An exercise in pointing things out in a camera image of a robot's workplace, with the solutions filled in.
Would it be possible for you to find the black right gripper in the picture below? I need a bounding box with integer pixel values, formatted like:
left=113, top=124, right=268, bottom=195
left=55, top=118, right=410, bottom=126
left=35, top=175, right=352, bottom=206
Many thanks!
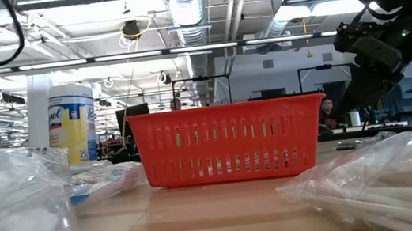
left=327, top=56, right=412, bottom=116

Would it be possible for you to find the black comb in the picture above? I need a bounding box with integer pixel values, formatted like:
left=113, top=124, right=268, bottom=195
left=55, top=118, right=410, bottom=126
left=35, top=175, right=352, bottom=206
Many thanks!
left=335, top=140, right=360, bottom=152

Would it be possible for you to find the red plastic basket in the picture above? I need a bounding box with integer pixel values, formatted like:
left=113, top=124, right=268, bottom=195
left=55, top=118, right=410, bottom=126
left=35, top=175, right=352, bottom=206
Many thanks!
left=124, top=89, right=337, bottom=198

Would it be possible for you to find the person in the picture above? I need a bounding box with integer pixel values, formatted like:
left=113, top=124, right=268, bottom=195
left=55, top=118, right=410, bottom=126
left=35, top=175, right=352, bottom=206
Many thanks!
left=315, top=96, right=342, bottom=131
left=168, top=97, right=183, bottom=112

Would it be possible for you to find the dark monitor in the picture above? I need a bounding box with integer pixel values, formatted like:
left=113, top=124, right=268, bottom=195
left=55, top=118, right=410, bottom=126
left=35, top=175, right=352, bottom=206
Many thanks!
left=114, top=101, right=155, bottom=152

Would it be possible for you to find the long ceiling light strip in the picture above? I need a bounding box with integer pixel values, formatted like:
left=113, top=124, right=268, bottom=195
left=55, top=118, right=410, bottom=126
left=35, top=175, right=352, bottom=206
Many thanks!
left=0, top=22, right=340, bottom=83

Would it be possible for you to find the white yellow wipes canister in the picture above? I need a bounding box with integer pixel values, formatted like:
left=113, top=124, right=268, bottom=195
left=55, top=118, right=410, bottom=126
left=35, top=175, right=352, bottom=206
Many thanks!
left=41, top=81, right=103, bottom=169

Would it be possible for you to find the white pillar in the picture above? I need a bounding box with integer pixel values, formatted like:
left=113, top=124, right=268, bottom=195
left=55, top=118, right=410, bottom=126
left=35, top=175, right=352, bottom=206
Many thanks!
left=20, top=71, right=62, bottom=151

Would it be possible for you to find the black stand frame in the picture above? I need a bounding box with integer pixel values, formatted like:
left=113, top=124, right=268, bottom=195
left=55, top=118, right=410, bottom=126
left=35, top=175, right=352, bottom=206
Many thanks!
left=170, top=72, right=234, bottom=112
left=297, top=59, right=361, bottom=131

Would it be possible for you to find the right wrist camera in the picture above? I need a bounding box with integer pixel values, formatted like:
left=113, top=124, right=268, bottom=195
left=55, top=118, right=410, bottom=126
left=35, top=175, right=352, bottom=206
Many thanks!
left=331, top=14, right=404, bottom=81

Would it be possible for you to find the yellow hanging cord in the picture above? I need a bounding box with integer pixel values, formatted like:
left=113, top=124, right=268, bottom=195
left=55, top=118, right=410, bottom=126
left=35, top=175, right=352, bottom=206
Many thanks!
left=300, top=17, right=313, bottom=59

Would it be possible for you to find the wide silver ventilation duct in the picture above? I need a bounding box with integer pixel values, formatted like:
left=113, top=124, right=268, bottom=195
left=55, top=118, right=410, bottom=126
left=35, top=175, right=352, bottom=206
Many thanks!
left=164, top=0, right=224, bottom=110

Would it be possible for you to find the black ceiling cable reel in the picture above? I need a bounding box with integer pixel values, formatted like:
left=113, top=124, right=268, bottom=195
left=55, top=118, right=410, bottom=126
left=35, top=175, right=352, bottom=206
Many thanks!
left=119, top=18, right=143, bottom=42

